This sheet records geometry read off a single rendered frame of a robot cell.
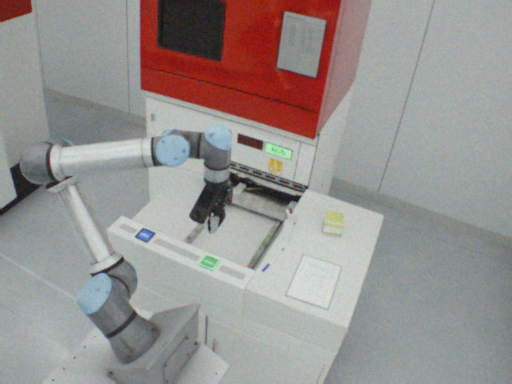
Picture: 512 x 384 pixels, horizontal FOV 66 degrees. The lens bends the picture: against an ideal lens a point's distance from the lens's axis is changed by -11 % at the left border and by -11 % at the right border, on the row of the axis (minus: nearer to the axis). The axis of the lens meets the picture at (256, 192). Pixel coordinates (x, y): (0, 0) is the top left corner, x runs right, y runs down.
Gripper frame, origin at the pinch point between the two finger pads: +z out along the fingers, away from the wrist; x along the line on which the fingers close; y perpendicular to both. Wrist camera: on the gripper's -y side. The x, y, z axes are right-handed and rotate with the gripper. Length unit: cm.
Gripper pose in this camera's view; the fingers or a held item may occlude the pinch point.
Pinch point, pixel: (209, 232)
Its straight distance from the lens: 136.9
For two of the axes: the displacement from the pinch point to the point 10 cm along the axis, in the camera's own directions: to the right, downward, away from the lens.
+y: 4.0, -5.2, 7.6
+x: -9.1, -3.2, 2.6
